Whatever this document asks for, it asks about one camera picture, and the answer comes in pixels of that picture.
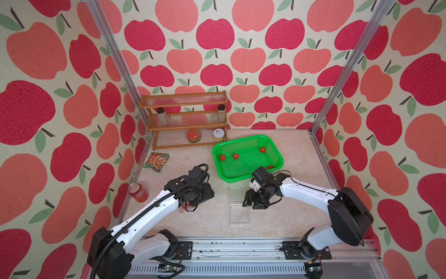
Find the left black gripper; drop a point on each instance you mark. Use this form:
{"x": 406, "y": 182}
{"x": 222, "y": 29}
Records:
{"x": 209, "y": 193}

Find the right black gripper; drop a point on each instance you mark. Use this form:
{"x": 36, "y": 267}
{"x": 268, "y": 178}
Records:
{"x": 249, "y": 197}

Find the clear clamshell container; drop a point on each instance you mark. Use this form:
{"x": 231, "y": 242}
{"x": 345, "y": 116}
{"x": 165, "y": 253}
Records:
{"x": 239, "y": 215}
{"x": 187, "y": 207}

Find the green plastic basket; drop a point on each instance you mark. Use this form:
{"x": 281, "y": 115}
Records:
{"x": 250, "y": 157}

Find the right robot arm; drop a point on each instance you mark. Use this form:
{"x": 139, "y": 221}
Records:
{"x": 350, "y": 220}

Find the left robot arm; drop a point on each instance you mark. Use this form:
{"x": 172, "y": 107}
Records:
{"x": 114, "y": 252}

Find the soup seasoning packet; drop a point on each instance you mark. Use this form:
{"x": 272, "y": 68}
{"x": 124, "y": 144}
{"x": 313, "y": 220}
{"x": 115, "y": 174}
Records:
{"x": 156, "y": 161}

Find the red soda can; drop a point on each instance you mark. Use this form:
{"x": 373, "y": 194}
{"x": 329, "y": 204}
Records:
{"x": 137, "y": 192}

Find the red round tin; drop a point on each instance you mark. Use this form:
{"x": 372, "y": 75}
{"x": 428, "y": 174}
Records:
{"x": 193, "y": 135}

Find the yellow pull-tab can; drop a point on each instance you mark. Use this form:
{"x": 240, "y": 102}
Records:
{"x": 219, "y": 135}

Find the wooden three-tier shelf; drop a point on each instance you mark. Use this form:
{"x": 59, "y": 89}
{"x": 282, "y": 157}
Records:
{"x": 184, "y": 111}

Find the left glass spice jar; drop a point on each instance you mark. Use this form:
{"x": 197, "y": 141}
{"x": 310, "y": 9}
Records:
{"x": 162, "y": 116}

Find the glass spice jar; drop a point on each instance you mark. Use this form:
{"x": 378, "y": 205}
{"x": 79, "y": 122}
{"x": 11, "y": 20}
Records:
{"x": 162, "y": 116}
{"x": 221, "y": 114}

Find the right glass spice jar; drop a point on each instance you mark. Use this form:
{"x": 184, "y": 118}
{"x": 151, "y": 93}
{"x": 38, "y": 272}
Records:
{"x": 221, "y": 114}

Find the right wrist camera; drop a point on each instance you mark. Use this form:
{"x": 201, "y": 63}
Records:
{"x": 254, "y": 185}

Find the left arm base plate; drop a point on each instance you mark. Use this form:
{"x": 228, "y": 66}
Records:
{"x": 184, "y": 251}

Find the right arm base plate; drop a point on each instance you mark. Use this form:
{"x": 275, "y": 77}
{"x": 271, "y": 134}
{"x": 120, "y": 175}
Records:
{"x": 294, "y": 250}

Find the aluminium front rail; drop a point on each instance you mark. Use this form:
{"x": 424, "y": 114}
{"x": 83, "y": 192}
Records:
{"x": 250, "y": 257}

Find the left aluminium frame post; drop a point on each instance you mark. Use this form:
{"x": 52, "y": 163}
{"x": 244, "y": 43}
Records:
{"x": 105, "y": 29}

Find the aluminium frame post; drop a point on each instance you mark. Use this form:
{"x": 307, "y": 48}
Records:
{"x": 105, "y": 29}
{"x": 378, "y": 15}

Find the right aluminium frame post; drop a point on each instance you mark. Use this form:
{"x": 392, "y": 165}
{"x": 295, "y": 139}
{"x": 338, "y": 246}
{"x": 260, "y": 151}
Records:
{"x": 378, "y": 15}

